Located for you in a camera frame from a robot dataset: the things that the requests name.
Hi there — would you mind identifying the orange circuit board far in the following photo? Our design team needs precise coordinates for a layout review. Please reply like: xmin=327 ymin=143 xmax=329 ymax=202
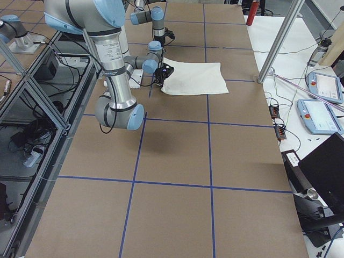
xmin=269 ymin=105 xmax=280 ymax=119

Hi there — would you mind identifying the aluminium frame post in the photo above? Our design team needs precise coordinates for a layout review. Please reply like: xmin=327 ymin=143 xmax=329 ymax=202
xmin=257 ymin=0 xmax=305 ymax=84

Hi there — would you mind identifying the grey third robot arm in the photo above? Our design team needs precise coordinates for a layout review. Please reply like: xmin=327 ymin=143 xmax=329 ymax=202
xmin=1 ymin=15 xmax=46 ymax=54

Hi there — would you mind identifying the far teach pendant tablet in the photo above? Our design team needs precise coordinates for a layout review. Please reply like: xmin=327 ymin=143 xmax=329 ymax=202
xmin=306 ymin=71 xmax=343 ymax=104

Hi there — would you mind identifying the orange circuit board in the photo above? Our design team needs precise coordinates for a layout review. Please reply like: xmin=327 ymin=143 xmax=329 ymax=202
xmin=274 ymin=124 xmax=286 ymax=142
xmin=269 ymin=105 xmax=280 ymax=119

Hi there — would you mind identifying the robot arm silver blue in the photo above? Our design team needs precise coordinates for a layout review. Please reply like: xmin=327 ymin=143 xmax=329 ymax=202
xmin=44 ymin=1 xmax=175 ymax=130
xmin=130 ymin=1 xmax=166 ymax=46

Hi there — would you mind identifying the near teach pendant tablet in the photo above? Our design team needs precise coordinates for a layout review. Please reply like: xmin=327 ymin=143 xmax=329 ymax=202
xmin=297 ymin=99 xmax=343 ymax=135

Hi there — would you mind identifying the orange circuit board near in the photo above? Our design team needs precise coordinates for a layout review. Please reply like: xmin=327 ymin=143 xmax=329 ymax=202
xmin=274 ymin=124 xmax=286 ymax=142

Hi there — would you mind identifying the cream long-sleeve cat shirt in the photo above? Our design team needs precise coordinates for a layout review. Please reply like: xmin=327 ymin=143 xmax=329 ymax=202
xmin=161 ymin=58 xmax=229 ymax=96

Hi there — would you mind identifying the pink reaching stick white hook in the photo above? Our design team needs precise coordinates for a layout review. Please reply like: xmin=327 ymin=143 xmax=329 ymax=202
xmin=267 ymin=67 xmax=344 ymax=111

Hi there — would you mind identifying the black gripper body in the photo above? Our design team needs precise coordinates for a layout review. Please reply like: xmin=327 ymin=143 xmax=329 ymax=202
xmin=154 ymin=63 xmax=174 ymax=87

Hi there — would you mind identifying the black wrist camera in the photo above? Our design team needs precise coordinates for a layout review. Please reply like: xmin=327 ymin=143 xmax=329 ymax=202
xmin=164 ymin=27 xmax=175 ymax=41

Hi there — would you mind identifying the aluminium side frame rail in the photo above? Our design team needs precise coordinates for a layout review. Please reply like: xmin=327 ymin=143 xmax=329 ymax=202
xmin=1 ymin=30 xmax=97 ymax=257

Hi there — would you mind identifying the teach pendant tablet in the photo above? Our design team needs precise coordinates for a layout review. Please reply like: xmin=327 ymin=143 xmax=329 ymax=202
xmin=297 ymin=99 xmax=343 ymax=135
xmin=306 ymin=71 xmax=343 ymax=104

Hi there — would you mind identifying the red cylinder bottle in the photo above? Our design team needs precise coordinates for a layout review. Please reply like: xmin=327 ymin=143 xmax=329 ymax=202
xmin=246 ymin=0 xmax=260 ymax=26

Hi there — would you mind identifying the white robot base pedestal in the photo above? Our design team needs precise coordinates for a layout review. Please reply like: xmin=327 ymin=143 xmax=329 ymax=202
xmin=103 ymin=26 xmax=145 ymax=89

